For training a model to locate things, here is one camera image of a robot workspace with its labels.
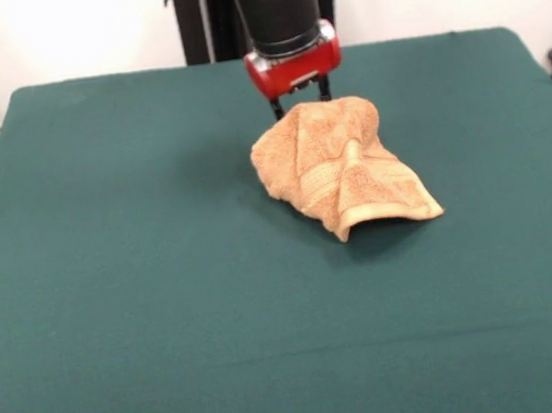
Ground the dark green table cloth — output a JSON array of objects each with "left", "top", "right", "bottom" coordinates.
[{"left": 0, "top": 20, "right": 552, "bottom": 413}]

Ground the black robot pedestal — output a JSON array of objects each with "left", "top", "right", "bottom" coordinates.
[{"left": 162, "top": 0, "right": 352, "bottom": 69}]

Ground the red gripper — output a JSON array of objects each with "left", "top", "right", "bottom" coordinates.
[{"left": 241, "top": 31, "right": 350, "bottom": 125}]

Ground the tan terry towel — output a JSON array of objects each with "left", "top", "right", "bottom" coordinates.
[{"left": 243, "top": 86, "right": 448, "bottom": 254}]

